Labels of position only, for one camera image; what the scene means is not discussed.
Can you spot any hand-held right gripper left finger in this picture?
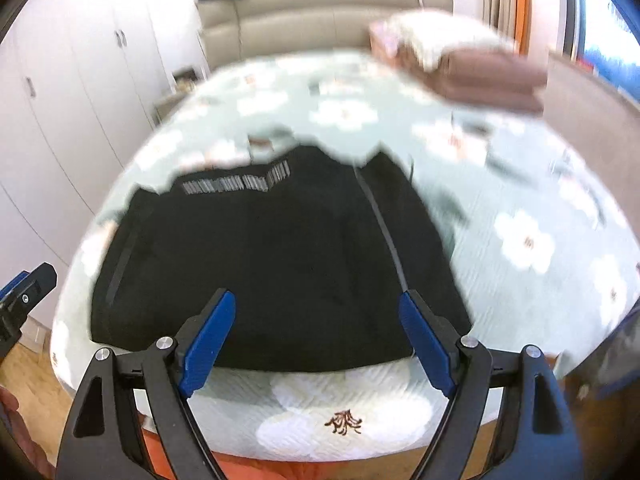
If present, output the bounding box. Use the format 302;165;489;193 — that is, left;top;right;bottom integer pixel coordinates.
56;288;237;480

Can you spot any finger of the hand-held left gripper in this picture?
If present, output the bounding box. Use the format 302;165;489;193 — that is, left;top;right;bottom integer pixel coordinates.
0;262;57;343

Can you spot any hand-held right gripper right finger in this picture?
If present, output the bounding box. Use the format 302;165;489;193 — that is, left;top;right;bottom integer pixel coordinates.
398;290;584;480

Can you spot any black hooded jacket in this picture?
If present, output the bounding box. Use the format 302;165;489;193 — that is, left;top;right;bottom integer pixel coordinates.
90;144;473;373

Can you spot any person's left hand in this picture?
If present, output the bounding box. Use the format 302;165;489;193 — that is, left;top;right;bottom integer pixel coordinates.
0;390;53;480

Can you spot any floral light green bedspread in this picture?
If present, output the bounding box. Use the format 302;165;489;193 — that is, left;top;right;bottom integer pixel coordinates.
50;52;640;463

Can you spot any grey garment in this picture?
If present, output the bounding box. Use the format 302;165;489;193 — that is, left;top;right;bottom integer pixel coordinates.
567;300;640;402

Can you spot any white wardrobe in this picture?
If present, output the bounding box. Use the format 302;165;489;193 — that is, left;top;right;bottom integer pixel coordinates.
0;0;211;271

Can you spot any white bedside table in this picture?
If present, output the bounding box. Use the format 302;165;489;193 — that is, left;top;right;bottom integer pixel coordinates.
154;66;210;122

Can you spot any folded pink blanket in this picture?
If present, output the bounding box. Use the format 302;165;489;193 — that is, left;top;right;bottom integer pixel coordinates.
370;20;548;116

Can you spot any beige desk board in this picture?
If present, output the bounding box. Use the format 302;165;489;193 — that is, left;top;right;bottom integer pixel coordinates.
545;50;640;241

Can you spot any white fluffy cloth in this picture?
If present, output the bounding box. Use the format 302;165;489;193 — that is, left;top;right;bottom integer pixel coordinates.
385;10;516;71

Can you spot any beige padded headboard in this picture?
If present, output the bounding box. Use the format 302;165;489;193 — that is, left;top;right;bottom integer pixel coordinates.
195;0;456;68

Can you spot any beige and orange curtain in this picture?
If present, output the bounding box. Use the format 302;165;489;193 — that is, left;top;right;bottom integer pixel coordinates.
480;0;532;57

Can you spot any dark window frame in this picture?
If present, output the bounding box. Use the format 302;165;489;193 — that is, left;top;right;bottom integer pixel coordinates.
564;0;640;106

